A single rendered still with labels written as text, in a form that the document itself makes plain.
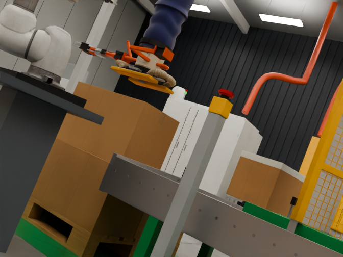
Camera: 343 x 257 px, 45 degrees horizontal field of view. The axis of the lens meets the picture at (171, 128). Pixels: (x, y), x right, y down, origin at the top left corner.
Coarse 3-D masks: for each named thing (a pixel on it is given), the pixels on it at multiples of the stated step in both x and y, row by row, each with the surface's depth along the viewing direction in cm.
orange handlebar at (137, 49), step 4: (92, 48) 302; (132, 48) 248; (136, 48) 246; (140, 48) 244; (144, 48) 242; (148, 48) 241; (108, 52) 293; (112, 52) 291; (136, 52) 254; (140, 52) 256; (148, 52) 241; (152, 52) 238; (108, 56) 298; (112, 56) 295; (128, 56) 282; (140, 56) 258; (144, 56) 260; (128, 60) 286; (132, 60) 279; (148, 60) 264; (156, 64) 266; (160, 64) 264; (164, 64) 264; (160, 68) 270; (164, 68) 267; (168, 68) 265
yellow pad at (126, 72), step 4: (112, 68) 269; (116, 68) 267; (120, 68) 265; (124, 68) 266; (128, 68) 268; (120, 72) 271; (124, 72) 266; (128, 72) 261; (132, 72) 259; (136, 72) 257; (140, 72) 258; (144, 72) 260; (132, 76) 269; (136, 76) 263; (140, 76) 257; (144, 76) 253; (148, 76) 251; (144, 80) 264; (148, 80) 259; (152, 80) 254; (156, 80) 257
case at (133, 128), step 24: (96, 96) 260; (120, 96) 250; (72, 120) 265; (120, 120) 244; (144, 120) 242; (168, 120) 261; (72, 144) 259; (96, 144) 248; (120, 144) 239; (144, 144) 248; (168, 144) 268
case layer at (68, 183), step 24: (48, 168) 263; (72, 168) 252; (96, 168) 242; (48, 192) 257; (72, 192) 247; (96, 192) 237; (72, 216) 241; (96, 216) 232; (120, 216) 247; (144, 216) 267
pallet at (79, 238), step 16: (32, 208) 261; (48, 208) 253; (32, 224) 256; (64, 240) 242; (80, 240) 233; (96, 240) 236; (112, 240) 247; (128, 240) 259; (80, 256) 230; (128, 256) 265
